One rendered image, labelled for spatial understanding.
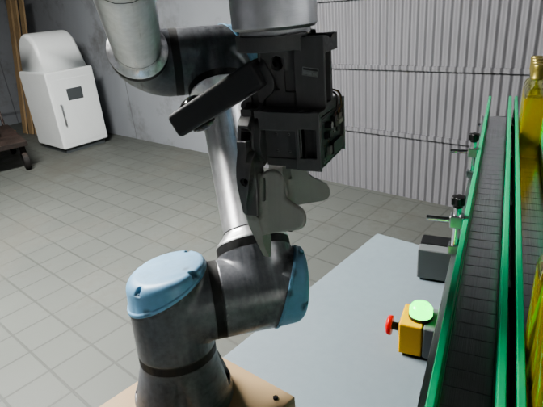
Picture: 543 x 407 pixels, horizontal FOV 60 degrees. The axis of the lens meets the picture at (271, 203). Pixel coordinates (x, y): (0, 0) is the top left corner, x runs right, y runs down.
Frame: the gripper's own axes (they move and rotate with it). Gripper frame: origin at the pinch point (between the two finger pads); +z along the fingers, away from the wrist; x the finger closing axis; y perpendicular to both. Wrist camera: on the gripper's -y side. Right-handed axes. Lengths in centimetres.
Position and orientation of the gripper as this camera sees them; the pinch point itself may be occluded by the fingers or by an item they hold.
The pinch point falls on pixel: (272, 231)
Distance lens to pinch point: 50.0
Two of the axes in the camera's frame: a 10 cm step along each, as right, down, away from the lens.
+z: 0.8, 9.1, 4.0
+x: 4.2, -4.0, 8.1
